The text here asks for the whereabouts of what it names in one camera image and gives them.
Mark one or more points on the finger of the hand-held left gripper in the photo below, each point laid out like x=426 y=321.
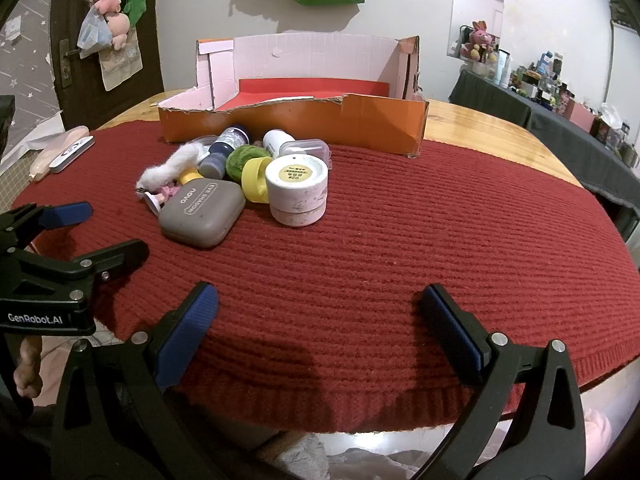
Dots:
x=115 y=256
x=65 y=213

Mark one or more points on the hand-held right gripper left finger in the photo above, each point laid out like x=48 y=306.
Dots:
x=187 y=327

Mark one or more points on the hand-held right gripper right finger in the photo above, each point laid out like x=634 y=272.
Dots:
x=457 y=332

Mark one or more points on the pink toy with yellow top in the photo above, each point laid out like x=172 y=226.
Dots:
x=167 y=192

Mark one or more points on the grey eyeshadow case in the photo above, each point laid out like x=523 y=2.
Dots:
x=200 y=215

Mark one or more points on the white fluffy scrunchie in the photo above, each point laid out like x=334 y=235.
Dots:
x=167 y=170

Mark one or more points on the dark blue bottle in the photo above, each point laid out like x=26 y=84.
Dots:
x=220 y=152

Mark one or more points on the green fluffy scrunchie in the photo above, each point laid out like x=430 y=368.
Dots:
x=240 y=160

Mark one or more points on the yellow plastic cap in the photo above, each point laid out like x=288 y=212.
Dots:
x=254 y=180

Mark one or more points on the white round jar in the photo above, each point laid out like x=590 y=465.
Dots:
x=297 y=195

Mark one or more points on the small clear plastic box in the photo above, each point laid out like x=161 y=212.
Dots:
x=305 y=150

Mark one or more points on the orange cardboard box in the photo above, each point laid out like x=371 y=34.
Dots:
x=300 y=125

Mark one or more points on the person's left hand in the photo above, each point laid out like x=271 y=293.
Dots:
x=27 y=367

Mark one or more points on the white remote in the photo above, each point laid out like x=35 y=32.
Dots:
x=72 y=154

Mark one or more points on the pink slipper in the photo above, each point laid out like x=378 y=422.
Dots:
x=60 y=141

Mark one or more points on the white paper sheet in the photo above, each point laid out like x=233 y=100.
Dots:
x=30 y=142

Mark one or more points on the red knitted mat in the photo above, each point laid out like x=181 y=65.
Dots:
x=375 y=240

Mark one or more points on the dark brown door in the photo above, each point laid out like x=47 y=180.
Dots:
x=65 y=10

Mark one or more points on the green plush toy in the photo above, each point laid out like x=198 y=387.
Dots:
x=136 y=5

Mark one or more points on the dark cloth covered table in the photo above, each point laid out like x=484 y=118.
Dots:
x=565 y=135

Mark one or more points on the row of small bottles and boxes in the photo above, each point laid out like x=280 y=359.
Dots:
x=550 y=85

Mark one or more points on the pink rabbit plush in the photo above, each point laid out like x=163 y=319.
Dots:
x=479 y=40

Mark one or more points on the white cabinet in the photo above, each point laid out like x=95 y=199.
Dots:
x=622 y=70

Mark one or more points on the wall mirror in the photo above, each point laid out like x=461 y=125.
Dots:
x=475 y=5

